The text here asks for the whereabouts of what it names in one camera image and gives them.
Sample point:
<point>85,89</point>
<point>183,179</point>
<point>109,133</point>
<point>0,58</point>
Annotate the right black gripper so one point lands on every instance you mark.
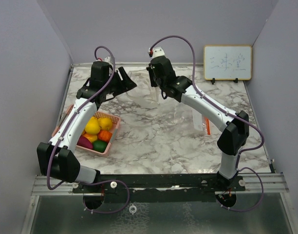
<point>150,69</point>

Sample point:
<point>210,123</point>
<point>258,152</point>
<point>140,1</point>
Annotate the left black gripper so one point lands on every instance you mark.
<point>127,84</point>

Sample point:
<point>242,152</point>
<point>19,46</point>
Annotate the clear zip top bag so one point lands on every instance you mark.
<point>144,94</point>

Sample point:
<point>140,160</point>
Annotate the pink plastic basket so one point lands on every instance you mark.
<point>70,130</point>

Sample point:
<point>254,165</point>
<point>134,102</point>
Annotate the yellow toy lemon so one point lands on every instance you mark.
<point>92,127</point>

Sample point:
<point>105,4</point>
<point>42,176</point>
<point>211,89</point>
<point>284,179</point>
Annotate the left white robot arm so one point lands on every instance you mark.
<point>56,157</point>

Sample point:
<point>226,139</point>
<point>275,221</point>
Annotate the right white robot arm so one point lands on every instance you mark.
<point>234,132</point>

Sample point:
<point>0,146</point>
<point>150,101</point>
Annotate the yellow orange toy pepper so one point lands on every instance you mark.
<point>91,138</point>

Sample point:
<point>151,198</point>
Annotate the green toy lime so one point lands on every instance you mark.
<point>99,146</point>

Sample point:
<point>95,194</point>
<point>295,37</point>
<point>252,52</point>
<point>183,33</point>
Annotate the purple toy sweet potato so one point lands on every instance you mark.
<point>84,142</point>

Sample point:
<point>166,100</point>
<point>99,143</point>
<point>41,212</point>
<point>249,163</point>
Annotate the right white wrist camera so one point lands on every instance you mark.
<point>156,52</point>

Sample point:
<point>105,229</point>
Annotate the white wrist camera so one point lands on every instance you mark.
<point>109,60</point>
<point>156,52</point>

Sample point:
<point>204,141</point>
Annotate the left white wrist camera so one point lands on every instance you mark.
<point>109,60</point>

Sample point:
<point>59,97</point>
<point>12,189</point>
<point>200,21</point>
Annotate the small whiteboard wooden frame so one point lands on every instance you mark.
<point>227,62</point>

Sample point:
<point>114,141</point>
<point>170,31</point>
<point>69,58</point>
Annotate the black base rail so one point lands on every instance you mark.
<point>159,188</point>

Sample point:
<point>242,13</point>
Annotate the aluminium frame rail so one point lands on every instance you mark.
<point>272,183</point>

